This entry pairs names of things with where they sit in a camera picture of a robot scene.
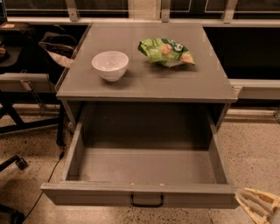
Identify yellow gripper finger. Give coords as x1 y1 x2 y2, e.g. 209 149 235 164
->
237 188 280 211
235 194 270 224

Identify grey top drawer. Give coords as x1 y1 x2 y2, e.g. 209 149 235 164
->
41 102 237 208

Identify grey drawer cabinet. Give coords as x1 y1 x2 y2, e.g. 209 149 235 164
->
57 22 237 106

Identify green chip bag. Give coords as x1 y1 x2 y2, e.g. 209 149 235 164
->
138 38 195 67

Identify white ceramic bowl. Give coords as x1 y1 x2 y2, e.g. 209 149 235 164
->
92 51 130 81

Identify black office chair base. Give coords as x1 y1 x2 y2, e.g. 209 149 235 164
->
0 154 29 224

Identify grey side shelf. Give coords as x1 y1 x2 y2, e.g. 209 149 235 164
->
0 73 55 93

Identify black floor cable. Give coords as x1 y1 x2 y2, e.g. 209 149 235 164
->
20 147 67 224

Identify black desk frame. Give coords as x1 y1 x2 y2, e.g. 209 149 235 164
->
0 91 65 146

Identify dark bag with strap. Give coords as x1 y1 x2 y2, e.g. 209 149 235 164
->
38 31 78 68

